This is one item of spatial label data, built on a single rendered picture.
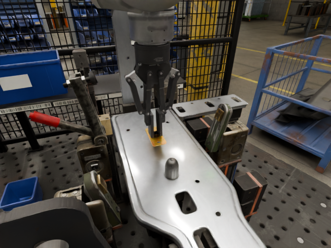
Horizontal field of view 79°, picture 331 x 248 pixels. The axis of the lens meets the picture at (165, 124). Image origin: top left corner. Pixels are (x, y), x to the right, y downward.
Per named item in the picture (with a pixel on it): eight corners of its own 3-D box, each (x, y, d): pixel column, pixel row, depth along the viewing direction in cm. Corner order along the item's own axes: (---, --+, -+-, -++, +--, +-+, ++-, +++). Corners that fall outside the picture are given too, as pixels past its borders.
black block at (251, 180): (251, 250, 61) (282, 185, 45) (221, 263, 58) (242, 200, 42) (235, 226, 67) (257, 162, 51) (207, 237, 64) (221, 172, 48)
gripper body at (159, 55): (136, 46, 37) (139, 92, 42) (178, 43, 40) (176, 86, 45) (128, 39, 43) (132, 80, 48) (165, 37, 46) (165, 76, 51)
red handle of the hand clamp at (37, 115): (106, 137, 47) (29, 115, 39) (102, 144, 48) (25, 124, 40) (104, 127, 51) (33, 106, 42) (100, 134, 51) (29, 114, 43)
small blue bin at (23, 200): (42, 215, 70) (32, 199, 65) (9, 224, 67) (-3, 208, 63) (46, 191, 79) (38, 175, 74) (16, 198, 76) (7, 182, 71)
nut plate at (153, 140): (167, 143, 52) (167, 140, 52) (153, 146, 51) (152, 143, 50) (157, 127, 59) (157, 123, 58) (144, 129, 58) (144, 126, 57)
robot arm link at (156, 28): (182, 10, 36) (181, 45, 39) (165, 8, 43) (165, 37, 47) (132, 12, 34) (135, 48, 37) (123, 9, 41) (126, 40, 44)
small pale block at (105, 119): (124, 202, 74) (110, 119, 55) (115, 205, 73) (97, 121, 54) (123, 195, 77) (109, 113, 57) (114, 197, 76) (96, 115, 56)
